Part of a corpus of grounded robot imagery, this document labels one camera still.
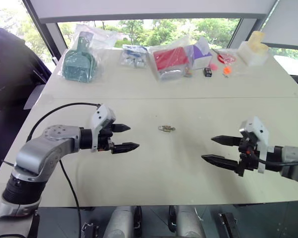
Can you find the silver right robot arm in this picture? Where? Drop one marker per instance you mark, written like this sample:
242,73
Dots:
291,155

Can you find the small orange piece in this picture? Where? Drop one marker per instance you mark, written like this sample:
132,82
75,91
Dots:
227,70

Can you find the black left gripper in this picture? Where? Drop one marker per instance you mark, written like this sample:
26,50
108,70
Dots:
105,141

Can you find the grey rounded robot leg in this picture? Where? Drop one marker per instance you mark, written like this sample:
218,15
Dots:
188,221
120,221

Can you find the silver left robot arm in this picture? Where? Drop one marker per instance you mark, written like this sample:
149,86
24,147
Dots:
39,151

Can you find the small colourful toy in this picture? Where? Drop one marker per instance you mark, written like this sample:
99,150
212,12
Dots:
188,73

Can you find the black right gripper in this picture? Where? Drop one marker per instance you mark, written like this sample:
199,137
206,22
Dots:
249,153

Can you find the pink round piece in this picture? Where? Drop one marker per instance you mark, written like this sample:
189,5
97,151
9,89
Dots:
214,66

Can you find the black metal bracket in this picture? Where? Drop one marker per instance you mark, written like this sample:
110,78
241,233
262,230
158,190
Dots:
90,230
229,224

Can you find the green dustpan in plastic bag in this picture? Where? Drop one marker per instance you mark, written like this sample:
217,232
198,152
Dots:
78,63

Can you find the white and purple carton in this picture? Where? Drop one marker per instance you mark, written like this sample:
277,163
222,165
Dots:
201,53

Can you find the red box in plastic bag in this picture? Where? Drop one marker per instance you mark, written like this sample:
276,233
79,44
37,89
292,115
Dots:
170,59

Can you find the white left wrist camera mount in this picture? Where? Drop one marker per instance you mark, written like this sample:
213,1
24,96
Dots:
101,114

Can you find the small black box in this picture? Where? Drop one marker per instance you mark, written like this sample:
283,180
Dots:
207,72

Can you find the small metal clasp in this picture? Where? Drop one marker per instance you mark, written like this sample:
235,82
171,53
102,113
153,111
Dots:
164,128

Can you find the white and yellow plastic containers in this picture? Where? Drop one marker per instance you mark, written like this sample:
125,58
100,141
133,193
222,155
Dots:
254,50

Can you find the bag of blue white parts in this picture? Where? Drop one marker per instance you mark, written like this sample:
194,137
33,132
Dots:
134,55

